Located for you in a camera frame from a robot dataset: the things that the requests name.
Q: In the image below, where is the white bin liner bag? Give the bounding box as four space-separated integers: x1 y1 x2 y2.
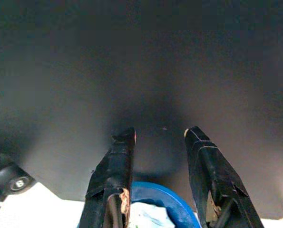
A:
129 201 177 228

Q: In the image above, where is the black device with round knob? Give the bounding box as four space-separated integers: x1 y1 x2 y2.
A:
0 144 36 217

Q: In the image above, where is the large black cabinet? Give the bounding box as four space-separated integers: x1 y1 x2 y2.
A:
0 0 283 220

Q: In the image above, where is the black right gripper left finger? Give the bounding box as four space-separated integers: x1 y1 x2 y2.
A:
80 127 137 228

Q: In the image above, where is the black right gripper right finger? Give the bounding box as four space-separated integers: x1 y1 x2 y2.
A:
184 125 265 228

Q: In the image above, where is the blue plastic bin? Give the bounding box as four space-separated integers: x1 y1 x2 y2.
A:
129 181 201 228

